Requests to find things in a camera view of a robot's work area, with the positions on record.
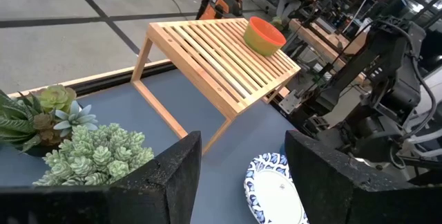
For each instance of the mixed succulents in black pot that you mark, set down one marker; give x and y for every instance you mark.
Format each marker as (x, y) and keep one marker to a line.
(55, 97)

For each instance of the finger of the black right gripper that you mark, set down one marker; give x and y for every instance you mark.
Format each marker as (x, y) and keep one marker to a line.
(316, 125)
(293, 119)

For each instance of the green plastic bowl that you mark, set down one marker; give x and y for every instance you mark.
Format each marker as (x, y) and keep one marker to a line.
(257, 46)

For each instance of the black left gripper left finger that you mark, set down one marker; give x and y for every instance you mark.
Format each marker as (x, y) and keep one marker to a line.
(155, 193)

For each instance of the pale succulent in grey pot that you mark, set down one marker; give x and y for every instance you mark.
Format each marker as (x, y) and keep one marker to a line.
(100, 155)

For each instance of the person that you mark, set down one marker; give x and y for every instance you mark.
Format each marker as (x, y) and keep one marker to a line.
(286, 4)

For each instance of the blue-patterned white paper bowl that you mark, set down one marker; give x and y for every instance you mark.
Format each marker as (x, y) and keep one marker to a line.
(276, 196)

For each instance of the wooden slatted shelf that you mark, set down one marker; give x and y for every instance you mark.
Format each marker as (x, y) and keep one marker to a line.
(214, 54)

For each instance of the orange plastic bowl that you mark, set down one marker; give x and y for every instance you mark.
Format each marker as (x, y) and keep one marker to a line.
(266, 30)

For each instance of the wooden workbench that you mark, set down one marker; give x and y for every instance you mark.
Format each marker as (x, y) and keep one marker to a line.
(324, 44)

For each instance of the orange and black vacuum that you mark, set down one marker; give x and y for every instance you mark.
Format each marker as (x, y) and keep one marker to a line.
(224, 4)

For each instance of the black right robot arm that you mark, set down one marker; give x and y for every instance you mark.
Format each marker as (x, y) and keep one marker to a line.
(397, 89)

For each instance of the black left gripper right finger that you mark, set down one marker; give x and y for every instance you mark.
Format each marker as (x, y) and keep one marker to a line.
(345, 196)

